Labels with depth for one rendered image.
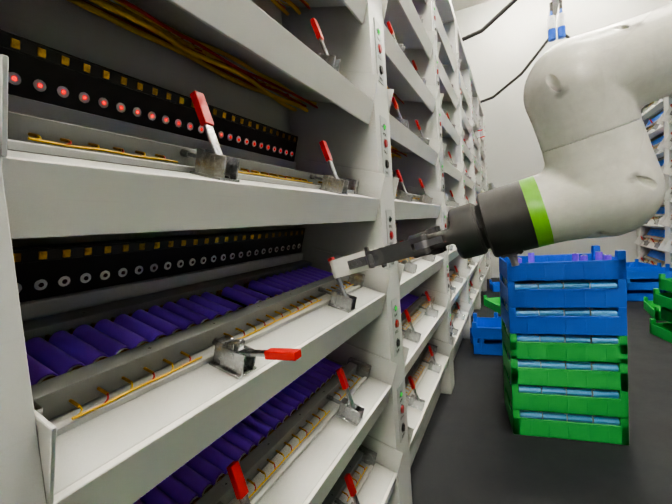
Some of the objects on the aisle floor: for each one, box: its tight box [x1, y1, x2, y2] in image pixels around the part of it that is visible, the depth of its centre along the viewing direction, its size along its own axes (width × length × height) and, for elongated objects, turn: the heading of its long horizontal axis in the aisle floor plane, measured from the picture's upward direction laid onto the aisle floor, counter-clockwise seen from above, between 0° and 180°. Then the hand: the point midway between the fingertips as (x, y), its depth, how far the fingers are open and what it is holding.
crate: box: [504, 384, 629, 445], centre depth 117 cm, size 30×20×8 cm
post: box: [281, 0, 412, 504], centre depth 81 cm, size 20×9×176 cm
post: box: [389, 0, 455, 394], centre depth 143 cm, size 20×9×176 cm
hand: (354, 263), depth 59 cm, fingers open, 3 cm apart
